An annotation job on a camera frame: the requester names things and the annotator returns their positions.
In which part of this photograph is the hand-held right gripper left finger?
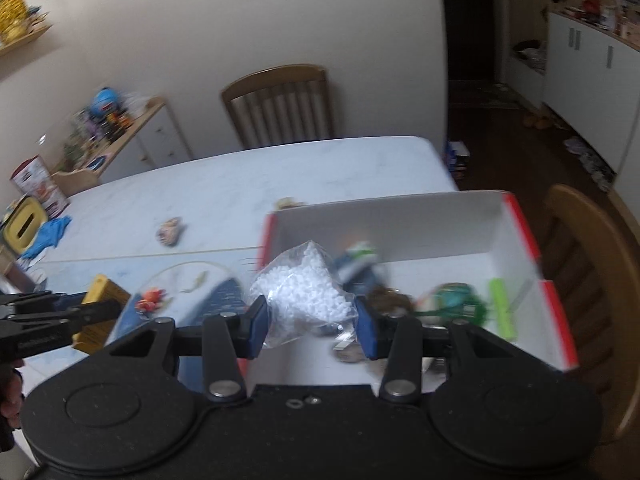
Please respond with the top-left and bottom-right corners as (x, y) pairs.
(107, 296), (271, 404)

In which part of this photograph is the wooden wall shelf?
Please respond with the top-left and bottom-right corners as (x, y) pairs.
(0, 0), (54, 58)

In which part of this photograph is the cartoon face plush charm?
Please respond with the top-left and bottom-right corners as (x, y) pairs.
(155, 217), (185, 248)

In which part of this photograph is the white and dark blue packet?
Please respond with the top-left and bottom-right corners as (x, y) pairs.
(332, 241), (390, 297)

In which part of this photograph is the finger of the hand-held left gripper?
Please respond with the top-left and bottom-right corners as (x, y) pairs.
(0, 290), (85, 317)
(0, 301), (122, 335)

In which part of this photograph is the wooden chair with curved back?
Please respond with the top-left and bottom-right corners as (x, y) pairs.
(542, 183), (640, 442)

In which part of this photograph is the white cabinet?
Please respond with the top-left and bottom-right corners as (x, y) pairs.
(542, 9), (640, 192)

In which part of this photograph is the blue cloth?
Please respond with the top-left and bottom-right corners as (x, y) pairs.
(19, 215), (74, 261)

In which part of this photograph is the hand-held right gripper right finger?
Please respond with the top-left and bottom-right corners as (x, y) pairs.
(354, 296), (520, 406)

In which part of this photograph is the wooden slat-back chair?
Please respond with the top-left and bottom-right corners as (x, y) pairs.
(220, 63), (336, 151)

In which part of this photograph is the embroidered sachet with green tassel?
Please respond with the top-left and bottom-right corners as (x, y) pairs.
(414, 282), (490, 330)

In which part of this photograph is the bag of white beads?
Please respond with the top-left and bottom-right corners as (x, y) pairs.
(249, 240), (357, 349)

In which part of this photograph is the red figure keychain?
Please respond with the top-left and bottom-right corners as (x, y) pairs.
(134, 287), (169, 314)

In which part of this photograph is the clutter of jars and toys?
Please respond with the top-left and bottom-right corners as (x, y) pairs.
(62, 87), (151, 161)

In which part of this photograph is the silver foil packet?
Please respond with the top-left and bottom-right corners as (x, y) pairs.
(332, 329), (367, 364)

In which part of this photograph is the red and white cardboard box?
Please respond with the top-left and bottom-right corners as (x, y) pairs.
(237, 190), (581, 391)

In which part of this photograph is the wooden and white sideboard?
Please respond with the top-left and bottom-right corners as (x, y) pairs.
(64, 97), (194, 182)

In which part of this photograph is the brown bead bracelet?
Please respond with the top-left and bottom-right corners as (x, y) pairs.
(366, 285), (417, 320)

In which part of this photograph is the red printed bag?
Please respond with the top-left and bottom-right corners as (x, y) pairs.
(9, 154), (70, 212)

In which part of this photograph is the green tube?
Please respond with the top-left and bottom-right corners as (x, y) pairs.
(488, 278), (519, 341)

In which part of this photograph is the person's left hand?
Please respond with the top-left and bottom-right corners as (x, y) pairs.
(0, 366), (24, 432)

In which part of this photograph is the yellow tissue box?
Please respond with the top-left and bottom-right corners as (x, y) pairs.
(2, 197), (49, 257)

